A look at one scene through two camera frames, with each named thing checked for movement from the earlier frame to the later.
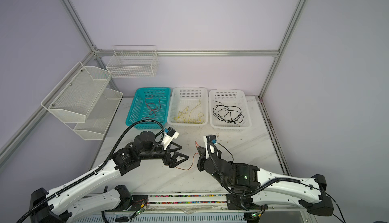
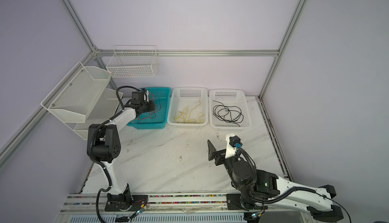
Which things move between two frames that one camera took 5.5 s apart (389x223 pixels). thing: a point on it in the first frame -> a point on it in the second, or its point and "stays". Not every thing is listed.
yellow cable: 200,119 stays
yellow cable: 184,116 stays
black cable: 229,114 stays
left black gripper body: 157,152 -> 148,107
